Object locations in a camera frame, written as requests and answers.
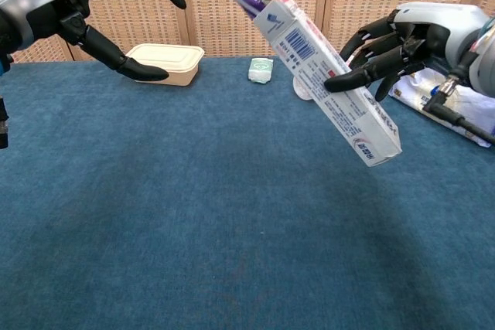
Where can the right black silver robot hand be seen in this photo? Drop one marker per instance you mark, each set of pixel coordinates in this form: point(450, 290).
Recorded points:
point(444, 24)

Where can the white toothpaste carton box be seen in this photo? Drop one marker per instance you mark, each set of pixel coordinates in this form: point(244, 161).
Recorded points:
point(309, 59)

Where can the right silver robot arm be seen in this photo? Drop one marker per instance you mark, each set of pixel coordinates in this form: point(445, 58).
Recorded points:
point(485, 67)

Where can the beige lidded food container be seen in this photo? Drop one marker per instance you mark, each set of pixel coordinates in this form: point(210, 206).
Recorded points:
point(174, 57)

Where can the plastic bottle pink fruit label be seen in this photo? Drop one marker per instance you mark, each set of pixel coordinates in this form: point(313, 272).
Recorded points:
point(301, 90)

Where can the woven wood folding screen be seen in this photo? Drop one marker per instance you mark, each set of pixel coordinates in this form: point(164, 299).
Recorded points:
point(216, 17)

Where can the small green soap packet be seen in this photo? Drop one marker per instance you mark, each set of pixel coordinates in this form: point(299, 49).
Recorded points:
point(260, 70)

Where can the teal table cloth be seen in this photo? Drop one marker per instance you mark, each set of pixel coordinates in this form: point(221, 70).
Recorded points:
point(193, 210)

